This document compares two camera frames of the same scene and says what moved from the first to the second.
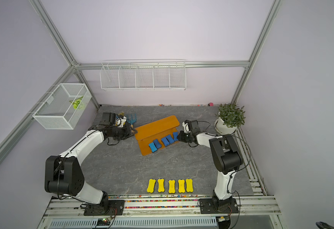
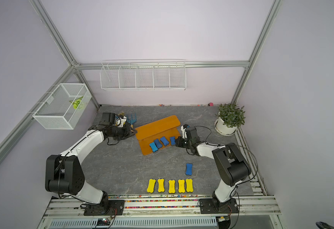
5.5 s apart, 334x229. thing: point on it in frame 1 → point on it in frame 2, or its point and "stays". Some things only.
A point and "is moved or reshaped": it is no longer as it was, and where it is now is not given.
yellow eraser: [151, 185] stays
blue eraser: [170, 139] is moved or reshaped
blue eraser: [157, 143] stays
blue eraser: [175, 135] → [189, 169]
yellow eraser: [161, 183] stays
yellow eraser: [172, 186] stays
